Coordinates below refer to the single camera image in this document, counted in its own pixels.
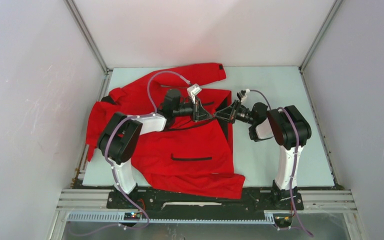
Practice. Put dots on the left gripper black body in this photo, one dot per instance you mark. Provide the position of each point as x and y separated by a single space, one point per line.
183 109

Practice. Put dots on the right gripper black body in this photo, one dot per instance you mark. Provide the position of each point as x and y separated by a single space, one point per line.
244 115

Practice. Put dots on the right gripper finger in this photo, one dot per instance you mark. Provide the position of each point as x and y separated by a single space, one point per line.
228 117
231 109

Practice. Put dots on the red zip jacket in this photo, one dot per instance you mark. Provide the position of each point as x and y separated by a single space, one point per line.
190 157

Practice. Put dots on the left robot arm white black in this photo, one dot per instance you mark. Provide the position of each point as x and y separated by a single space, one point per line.
120 137

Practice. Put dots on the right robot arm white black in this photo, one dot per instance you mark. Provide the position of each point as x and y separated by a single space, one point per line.
287 126

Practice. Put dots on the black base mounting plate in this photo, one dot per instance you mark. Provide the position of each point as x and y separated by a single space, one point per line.
252 205

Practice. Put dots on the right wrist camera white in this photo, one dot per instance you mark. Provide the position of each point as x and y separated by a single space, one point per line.
242 94

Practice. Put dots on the grey cable duct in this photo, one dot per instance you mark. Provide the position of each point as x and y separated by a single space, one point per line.
132 217

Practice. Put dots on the aluminium frame rail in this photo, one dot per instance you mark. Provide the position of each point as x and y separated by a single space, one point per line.
315 201

